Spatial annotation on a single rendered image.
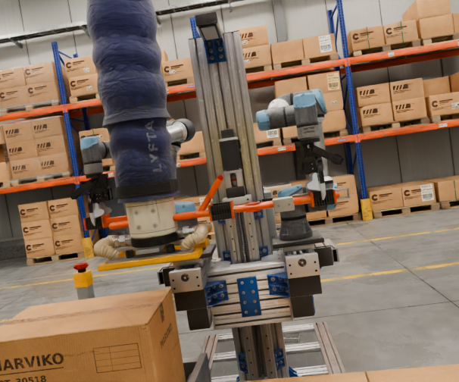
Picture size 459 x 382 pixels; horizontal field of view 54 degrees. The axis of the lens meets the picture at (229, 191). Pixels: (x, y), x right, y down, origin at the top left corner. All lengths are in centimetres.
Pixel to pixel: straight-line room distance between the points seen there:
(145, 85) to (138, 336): 81
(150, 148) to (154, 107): 14
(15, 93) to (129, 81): 840
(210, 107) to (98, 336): 118
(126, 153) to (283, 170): 852
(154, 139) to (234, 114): 76
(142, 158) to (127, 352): 63
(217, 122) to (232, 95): 15
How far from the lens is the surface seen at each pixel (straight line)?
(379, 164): 1027
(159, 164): 154
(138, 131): 154
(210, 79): 226
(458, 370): 197
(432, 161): 1059
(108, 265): 155
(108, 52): 159
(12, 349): 172
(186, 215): 158
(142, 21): 162
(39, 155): 962
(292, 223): 203
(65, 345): 164
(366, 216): 880
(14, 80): 995
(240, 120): 220
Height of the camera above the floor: 141
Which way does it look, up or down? 3 degrees down
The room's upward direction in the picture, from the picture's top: 8 degrees counter-clockwise
